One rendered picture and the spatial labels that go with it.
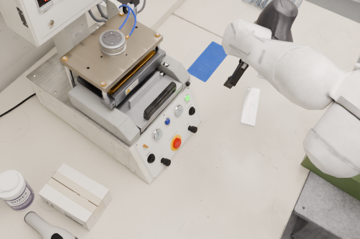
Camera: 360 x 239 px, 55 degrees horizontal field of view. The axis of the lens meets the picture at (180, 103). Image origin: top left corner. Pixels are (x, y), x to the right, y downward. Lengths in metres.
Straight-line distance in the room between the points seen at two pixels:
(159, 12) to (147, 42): 0.59
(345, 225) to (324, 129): 0.75
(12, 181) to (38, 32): 0.44
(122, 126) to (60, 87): 0.30
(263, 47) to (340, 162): 0.28
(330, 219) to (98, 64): 0.92
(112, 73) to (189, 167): 0.46
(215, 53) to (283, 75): 0.93
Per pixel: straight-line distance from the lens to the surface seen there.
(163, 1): 1.75
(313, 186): 1.36
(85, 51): 1.10
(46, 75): 1.30
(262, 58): 0.76
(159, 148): 1.20
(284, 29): 0.96
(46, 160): 1.33
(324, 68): 0.65
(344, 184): 1.37
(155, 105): 1.08
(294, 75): 0.65
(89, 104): 1.11
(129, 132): 1.07
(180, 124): 1.25
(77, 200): 1.15
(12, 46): 1.50
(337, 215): 1.36
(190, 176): 1.26
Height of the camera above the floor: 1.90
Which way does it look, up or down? 55 degrees down
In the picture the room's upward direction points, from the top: 7 degrees clockwise
